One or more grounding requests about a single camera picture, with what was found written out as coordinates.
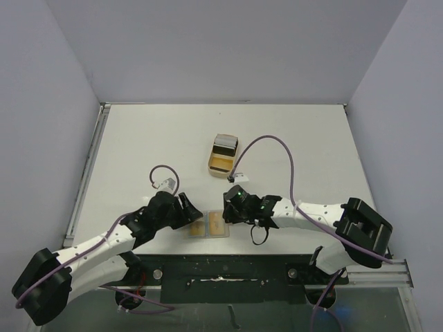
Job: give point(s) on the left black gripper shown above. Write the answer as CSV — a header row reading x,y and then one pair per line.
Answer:
x,y
192,214

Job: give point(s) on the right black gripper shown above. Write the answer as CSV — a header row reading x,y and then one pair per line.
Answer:
x,y
230,211

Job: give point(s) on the gold credit card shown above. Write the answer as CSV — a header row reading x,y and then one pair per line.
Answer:
x,y
197,229
216,225

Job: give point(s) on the beige leather card holder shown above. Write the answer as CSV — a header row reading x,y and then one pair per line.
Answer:
x,y
205,219

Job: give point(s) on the stack of credit cards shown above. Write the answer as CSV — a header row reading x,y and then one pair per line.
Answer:
x,y
225,145

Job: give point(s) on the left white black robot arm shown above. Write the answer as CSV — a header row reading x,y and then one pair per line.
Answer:
x,y
52,279

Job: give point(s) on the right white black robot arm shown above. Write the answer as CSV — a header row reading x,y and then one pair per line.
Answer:
x,y
362,235

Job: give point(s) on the tan oval wooden tray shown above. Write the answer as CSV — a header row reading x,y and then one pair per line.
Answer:
x,y
220,166

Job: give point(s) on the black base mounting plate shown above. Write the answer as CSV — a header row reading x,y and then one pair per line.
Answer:
x,y
227,279

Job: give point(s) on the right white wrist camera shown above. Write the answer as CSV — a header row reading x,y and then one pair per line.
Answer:
x,y
238,178

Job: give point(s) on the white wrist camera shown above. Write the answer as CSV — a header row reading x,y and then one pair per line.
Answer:
x,y
168,185
238,178

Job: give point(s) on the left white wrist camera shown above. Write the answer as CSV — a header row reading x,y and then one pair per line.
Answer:
x,y
168,185

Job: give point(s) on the aluminium extrusion rail left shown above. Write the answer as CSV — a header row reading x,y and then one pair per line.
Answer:
x,y
87,172

